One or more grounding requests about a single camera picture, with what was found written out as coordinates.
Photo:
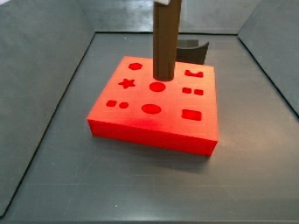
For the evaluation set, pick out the brown oval peg rod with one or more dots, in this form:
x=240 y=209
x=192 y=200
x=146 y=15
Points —
x=166 y=31

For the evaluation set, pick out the white gripper finger tip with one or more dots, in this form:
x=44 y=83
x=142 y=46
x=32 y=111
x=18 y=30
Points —
x=164 y=2

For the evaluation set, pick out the red shape-sorting block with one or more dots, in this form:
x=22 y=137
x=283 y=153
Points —
x=167 y=114

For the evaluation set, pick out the dark grey curved holder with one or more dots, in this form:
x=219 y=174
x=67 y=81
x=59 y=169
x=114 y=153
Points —
x=191 y=51

